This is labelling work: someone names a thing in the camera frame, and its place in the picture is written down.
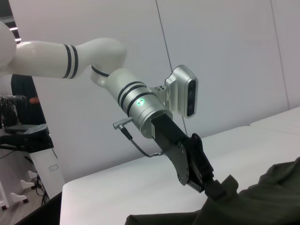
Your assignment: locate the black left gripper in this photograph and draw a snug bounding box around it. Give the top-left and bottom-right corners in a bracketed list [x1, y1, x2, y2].
[151, 114, 227, 201]

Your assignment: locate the dark green printed t-shirt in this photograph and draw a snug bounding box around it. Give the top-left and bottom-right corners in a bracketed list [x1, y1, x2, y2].
[124, 157, 300, 225]

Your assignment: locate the black equipment rack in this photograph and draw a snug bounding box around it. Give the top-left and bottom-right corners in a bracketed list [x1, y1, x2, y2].
[0, 95, 54, 153]

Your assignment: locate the white wheeled stand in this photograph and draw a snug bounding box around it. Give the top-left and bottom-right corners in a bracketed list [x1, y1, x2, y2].
[0, 170, 38, 210]

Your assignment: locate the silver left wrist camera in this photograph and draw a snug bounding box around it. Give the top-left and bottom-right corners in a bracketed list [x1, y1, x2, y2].
[150, 65, 199, 118]

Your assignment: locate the black floor cable bundle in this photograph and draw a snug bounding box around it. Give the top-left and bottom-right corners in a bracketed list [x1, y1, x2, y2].
[32, 173, 50, 205]

